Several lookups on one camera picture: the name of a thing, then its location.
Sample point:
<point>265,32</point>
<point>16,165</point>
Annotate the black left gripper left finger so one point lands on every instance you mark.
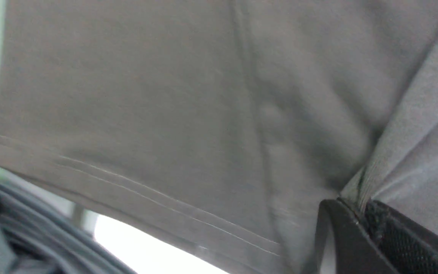
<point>342,246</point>

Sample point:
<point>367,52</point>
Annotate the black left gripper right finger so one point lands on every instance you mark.
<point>408,246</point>

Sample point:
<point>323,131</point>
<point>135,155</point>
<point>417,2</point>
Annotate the dark gray long-sleeve shirt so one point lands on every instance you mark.
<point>219,126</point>

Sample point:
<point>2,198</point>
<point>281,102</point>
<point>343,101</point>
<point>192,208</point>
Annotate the dark teal crumpled garment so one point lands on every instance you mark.
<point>36,239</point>

